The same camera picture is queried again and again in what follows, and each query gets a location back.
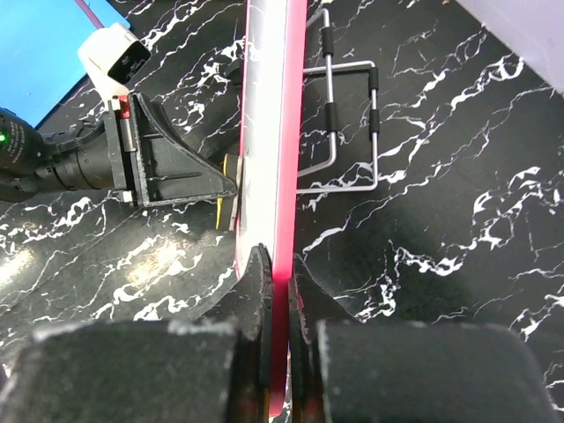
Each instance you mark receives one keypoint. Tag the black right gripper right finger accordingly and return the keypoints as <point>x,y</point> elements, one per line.
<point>308,304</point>

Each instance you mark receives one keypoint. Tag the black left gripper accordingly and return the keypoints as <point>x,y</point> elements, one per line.
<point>134,151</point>

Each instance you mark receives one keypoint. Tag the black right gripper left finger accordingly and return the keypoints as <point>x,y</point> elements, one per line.
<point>249,305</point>

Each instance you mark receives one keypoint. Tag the yellow whiteboard eraser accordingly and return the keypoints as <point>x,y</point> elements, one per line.
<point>228,206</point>

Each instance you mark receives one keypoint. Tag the pink framed whiteboard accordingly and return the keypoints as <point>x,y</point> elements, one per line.
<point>274,50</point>

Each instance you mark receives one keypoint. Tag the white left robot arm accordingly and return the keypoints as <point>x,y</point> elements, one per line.
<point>23,150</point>

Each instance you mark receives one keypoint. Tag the blue folder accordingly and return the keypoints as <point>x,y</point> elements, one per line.
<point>39,55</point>

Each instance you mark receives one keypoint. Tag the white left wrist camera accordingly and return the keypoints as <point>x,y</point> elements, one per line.
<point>112,56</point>

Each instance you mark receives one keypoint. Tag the metal wire whiteboard stand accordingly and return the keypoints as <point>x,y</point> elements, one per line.
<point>373,86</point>

